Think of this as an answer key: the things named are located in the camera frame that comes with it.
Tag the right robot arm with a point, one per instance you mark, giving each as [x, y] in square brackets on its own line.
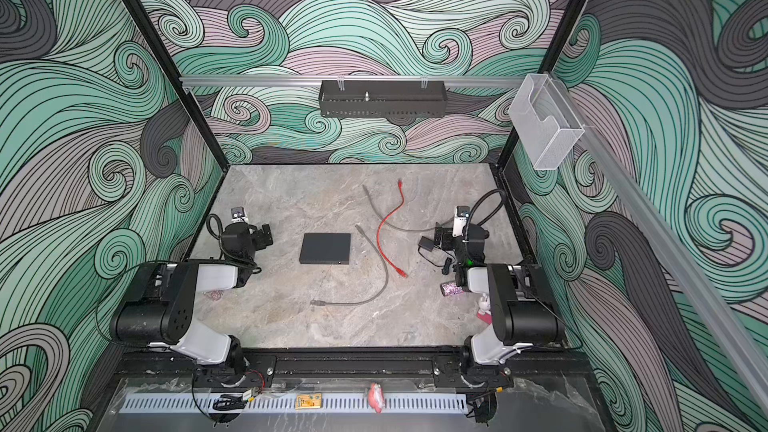
[517, 318]

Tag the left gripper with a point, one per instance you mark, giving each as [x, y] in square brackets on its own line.
[258, 235]

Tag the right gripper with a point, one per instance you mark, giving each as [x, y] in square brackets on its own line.
[448, 237]

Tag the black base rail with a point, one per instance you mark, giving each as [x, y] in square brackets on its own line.
[440, 366]

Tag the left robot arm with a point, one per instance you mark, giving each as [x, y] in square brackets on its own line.
[157, 309]

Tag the clear plastic wall bin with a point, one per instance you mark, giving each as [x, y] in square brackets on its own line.
[544, 116]

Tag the white slotted cable duct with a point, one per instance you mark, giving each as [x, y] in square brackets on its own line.
[329, 403]

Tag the black network switch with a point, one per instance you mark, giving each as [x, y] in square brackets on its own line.
[325, 249]

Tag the black wall-mounted tray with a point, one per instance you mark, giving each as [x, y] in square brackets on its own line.
[398, 101]

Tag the white bunny pink figurine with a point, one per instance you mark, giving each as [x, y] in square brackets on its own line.
[484, 309]

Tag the pink toy on duct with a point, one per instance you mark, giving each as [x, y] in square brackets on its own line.
[375, 398]

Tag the yellow label tag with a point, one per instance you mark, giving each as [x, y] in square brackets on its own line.
[308, 401]

